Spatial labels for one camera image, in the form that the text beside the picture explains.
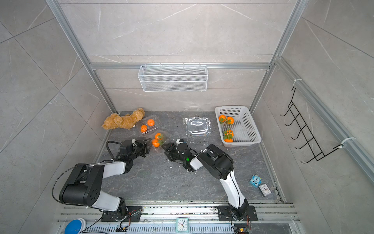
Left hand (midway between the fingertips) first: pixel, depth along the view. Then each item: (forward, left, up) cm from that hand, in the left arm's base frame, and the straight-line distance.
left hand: (154, 138), depth 90 cm
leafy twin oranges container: (+21, -50, -9) cm, 55 cm away
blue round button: (-44, +35, -9) cm, 57 cm away
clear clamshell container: (+19, +2, -10) cm, 22 cm away
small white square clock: (-30, -64, -11) cm, 71 cm away
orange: (+13, +11, -7) cm, 19 cm away
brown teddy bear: (+15, +28, +1) cm, 32 cm away
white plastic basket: (+11, -65, -11) cm, 67 cm away
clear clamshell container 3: (+4, -5, -7) cm, 10 cm away
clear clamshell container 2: (+12, -28, -5) cm, 31 cm away
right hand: (-5, -5, -6) cm, 9 cm away
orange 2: (+19, +6, -7) cm, 21 cm away
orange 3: (0, -48, -5) cm, 48 cm away
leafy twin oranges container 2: (+1, -2, -4) cm, 5 cm away
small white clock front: (-45, -17, -9) cm, 49 cm away
